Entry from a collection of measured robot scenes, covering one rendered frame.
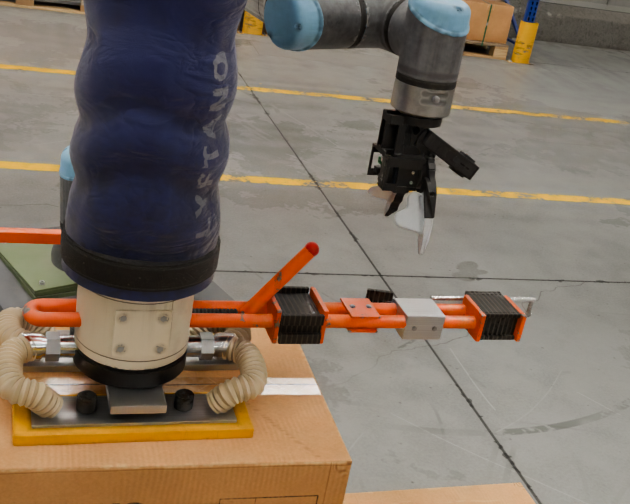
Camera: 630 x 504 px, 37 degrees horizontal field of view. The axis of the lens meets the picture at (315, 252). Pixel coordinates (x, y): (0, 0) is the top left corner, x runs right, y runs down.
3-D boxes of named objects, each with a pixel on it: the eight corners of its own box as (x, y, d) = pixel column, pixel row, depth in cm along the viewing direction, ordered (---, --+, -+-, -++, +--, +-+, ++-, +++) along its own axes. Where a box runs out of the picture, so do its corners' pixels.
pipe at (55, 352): (12, 417, 129) (14, 382, 126) (12, 324, 150) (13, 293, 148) (253, 411, 140) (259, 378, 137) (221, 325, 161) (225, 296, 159)
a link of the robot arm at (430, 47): (443, -10, 141) (489, 5, 133) (426, 72, 146) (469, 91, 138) (394, -13, 135) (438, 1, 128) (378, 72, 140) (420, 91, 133)
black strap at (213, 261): (63, 291, 124) (65, 264, 122) (56, 219, 144) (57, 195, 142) (231, 294, 131) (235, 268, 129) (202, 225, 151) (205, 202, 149)
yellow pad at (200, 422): (11, 447, 128) (13, 417, 126) (11, 405, 137) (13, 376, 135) (253, 439, 139) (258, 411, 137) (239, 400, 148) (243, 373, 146)
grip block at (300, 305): (272, 346, 145) (278, 313, 142) (258, 315, 153) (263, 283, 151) (324, 346, 147) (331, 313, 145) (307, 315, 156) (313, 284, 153)
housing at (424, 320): (402, 341, 153) (408, 317, 151) (387, 320, 159) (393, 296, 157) (441, 341, 155) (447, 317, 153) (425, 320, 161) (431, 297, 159)
